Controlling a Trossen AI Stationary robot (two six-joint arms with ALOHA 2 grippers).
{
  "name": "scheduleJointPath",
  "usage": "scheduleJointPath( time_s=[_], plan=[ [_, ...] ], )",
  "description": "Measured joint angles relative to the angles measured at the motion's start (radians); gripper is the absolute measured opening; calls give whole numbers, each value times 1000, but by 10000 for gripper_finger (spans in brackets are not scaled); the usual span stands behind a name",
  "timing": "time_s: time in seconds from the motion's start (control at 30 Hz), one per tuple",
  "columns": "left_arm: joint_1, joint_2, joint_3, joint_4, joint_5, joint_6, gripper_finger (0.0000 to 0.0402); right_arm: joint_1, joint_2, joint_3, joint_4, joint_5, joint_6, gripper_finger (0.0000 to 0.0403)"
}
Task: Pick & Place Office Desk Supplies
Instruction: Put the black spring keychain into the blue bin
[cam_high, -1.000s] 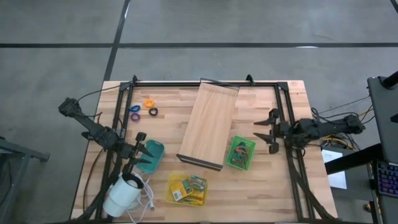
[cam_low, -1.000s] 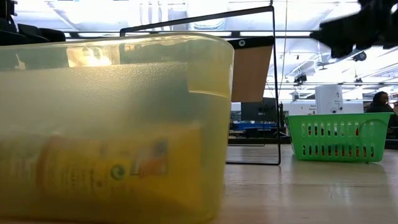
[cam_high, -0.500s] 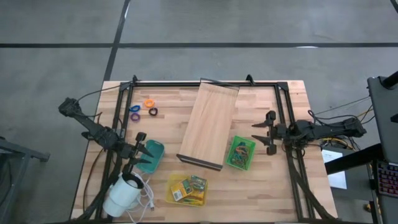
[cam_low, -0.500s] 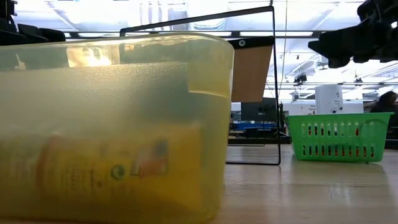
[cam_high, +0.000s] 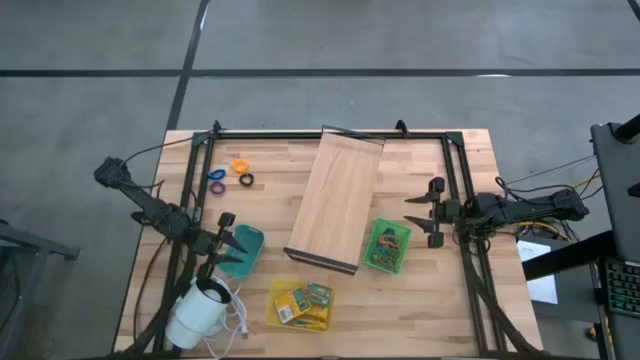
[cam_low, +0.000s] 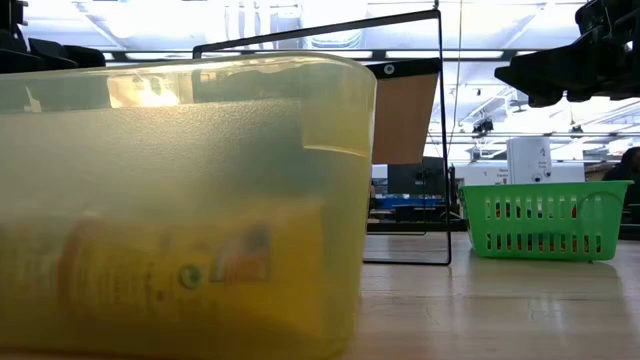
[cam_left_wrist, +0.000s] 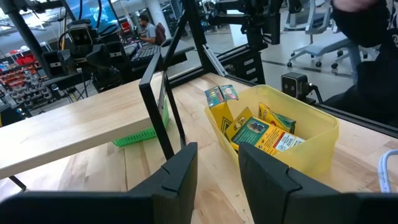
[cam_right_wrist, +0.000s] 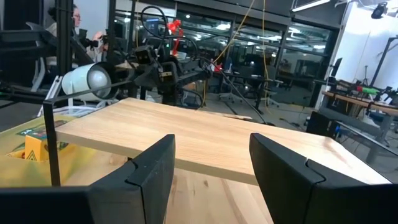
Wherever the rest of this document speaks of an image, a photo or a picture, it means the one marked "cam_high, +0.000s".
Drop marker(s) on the yellow plastic tray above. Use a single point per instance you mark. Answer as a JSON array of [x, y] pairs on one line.
[[272, 312]]

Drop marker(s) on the blue rubber band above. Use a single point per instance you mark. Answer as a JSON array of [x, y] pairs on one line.
[[389, 232]]

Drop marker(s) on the green plastic tray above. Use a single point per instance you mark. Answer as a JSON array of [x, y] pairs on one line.
[[372, 260]]

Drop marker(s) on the wooden riser with black frame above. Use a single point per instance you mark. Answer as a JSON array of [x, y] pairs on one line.
[[337, 200]]

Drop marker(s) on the orange rubber band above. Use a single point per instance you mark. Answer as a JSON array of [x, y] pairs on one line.
[[384, 241]]

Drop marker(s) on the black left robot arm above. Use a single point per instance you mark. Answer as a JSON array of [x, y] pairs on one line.
[[150, 205]]

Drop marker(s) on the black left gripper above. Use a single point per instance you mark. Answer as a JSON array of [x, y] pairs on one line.
[[212, 245]]

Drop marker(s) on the backlit keyboard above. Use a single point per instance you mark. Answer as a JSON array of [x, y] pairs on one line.
[[622, 287]]

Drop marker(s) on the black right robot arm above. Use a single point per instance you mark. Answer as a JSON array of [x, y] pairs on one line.
[[525, 207]]

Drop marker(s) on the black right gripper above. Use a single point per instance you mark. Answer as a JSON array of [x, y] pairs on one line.
[[447, 210]]

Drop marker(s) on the black aluminium table frame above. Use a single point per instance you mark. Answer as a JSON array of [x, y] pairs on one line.
[[400, 135]]

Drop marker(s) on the white paper sheet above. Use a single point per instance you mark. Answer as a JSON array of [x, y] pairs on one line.
[[542, 292]]

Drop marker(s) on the white spot lamp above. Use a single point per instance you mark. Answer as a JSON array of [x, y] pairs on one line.
[[197, 312]]

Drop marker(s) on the black desk beam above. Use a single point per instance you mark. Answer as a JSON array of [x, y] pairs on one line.
[[565, 257]]

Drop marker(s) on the grey metal stand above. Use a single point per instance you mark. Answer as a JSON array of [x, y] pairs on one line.
[[30, 245]]

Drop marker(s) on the teal plastic tray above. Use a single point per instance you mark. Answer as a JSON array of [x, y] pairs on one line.
[[247, 245]]

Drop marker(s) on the large yellow crayon box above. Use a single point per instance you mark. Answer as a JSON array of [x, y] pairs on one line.
[[290, 306]]

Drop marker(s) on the green crayon box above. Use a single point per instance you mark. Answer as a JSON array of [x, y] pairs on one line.
[[320, 294]]

